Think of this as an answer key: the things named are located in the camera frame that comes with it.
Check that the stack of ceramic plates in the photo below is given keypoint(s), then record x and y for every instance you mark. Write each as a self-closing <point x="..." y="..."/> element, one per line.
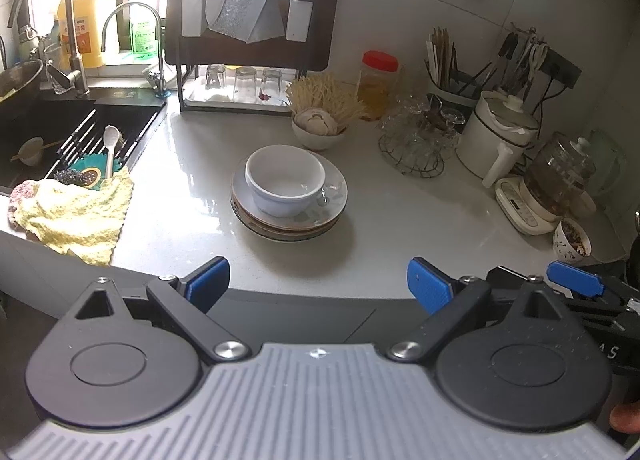
<point x="332" y="200"/>

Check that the white detergent bottle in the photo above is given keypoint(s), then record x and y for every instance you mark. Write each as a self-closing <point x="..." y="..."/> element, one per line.
<point x="109" y="5"/>

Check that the pink knitted cloth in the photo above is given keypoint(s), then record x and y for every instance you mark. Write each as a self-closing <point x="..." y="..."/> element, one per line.
<point x="17" y="195"/>

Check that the black chopsticks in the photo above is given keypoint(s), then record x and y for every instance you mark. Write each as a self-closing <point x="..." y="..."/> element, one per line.
<point x="475" y="80"/>

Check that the tall steel faucet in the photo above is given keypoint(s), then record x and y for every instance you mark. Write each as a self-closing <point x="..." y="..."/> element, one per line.
<point x="75" y="65"/>

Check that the garlic bulb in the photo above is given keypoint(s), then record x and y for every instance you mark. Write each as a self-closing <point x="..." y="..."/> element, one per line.
<point x="315" y="122"/>

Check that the green utensil holder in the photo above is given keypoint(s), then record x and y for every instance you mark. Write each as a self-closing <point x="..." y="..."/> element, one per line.
<point x="450" y="95"/>

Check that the teal dishcloth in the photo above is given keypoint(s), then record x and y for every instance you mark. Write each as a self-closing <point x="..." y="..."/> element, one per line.
<point x="95" y="160"/>

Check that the white ceramic spoon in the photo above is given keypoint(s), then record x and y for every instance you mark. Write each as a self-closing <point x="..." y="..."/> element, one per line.
<point x="111" y="135"/>

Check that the person's right hand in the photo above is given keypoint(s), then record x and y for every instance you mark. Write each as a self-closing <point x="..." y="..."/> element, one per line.
<point x="627" y="417"/>

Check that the yellow detergent bottle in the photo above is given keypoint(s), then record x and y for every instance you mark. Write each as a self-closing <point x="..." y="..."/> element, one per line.
<point x="87" y="35"/>

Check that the amber glass cup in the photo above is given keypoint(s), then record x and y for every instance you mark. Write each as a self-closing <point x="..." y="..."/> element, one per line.
<point x="436" y="121"/>

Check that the stainless steel bowl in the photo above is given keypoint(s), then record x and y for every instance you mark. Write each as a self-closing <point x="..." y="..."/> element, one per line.
<point x="20" y="80"/>

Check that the cream kettle base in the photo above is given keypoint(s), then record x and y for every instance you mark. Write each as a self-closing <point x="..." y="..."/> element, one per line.
<point x="520" y="210"/>

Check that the dried noodle bundle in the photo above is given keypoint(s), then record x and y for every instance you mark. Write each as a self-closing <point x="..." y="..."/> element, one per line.
<point x="325" y="95"/>

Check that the green bottle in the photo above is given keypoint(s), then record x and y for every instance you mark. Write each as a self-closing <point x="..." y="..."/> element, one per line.
<point x="142" y="35"/>

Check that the pale green blender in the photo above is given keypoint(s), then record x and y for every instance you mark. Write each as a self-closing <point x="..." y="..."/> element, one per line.
<point x="607" y="165"/>

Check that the plain white plate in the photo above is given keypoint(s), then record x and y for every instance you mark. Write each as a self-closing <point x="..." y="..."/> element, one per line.
<point x="280" y="230"/>

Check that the roll-up drying rack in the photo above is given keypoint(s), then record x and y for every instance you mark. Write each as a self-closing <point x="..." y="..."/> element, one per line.
<point x="75" y="137"/>

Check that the black sink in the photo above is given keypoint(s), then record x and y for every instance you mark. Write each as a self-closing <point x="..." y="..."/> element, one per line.
<point x="30" y="120"/>

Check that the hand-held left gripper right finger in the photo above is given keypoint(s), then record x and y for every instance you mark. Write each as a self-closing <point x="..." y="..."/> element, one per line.
<point x="430" y="285"/>

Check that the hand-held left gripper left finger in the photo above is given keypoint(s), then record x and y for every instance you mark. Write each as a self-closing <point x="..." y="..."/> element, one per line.
<point x="210" y="282"/>

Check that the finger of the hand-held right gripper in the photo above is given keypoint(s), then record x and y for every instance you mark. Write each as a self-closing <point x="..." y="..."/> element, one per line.
<point x="505" y="277"/>
<point x="575" y="279"/>

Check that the red-lidded glass jar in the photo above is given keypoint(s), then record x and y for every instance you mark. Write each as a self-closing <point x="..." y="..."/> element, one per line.
<point x="377" y="90"/>

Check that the hanging kitchen utensils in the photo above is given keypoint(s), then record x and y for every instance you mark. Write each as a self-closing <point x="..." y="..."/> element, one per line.
<point x="520" y="55"/>

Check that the white kitchen scissors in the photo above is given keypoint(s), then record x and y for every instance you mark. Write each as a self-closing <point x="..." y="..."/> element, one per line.
<point x="539" y="52"/>

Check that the yellow knitted cloth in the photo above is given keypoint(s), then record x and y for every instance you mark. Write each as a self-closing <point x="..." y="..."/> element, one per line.
<point x="75" y="215"/>

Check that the glass kettle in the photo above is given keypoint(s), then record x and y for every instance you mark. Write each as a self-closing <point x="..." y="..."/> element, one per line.
<point x="550" y="180"/>

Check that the white electric pot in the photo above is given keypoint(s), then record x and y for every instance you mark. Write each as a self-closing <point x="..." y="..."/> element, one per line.
<point x="480" y="145"/>

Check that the dark wooden cutting board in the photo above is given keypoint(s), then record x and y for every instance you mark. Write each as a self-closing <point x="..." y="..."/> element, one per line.
<point x="310" y="35"/>

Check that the black power strip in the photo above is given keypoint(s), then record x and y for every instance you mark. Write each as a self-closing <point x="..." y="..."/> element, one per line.
<point x="565" y="70"/>

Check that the small steel faucet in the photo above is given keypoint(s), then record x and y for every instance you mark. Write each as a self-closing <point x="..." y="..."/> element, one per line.
<point x="159" y="55"/>

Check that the clear drinking glass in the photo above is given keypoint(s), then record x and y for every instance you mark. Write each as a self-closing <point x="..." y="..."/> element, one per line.
<point x="215" y="77"/>
<point x="245" y="85"/>
<point x="271" y="85"/>

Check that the small white bowl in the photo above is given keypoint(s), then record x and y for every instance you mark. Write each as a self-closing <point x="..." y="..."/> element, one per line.
<point x="320" y="140"/>

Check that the dish rack with glasses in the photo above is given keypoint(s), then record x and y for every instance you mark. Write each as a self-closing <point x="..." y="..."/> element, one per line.
<point x="192" y="20"/>

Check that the steel wool scrubber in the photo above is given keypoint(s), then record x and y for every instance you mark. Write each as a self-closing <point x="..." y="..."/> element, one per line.
<point x="62" y="177"/>

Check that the patterned cup with tea leaves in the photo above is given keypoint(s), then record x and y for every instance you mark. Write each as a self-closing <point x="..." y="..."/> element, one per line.
<point x="567" y="242"/>

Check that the bundle of wooden chopsticks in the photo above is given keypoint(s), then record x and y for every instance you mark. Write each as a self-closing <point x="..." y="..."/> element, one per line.
<point x="442" y="55"/>

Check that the white drip tray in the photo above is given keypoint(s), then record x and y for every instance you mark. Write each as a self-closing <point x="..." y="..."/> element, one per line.
<point x="210" y="99"/>

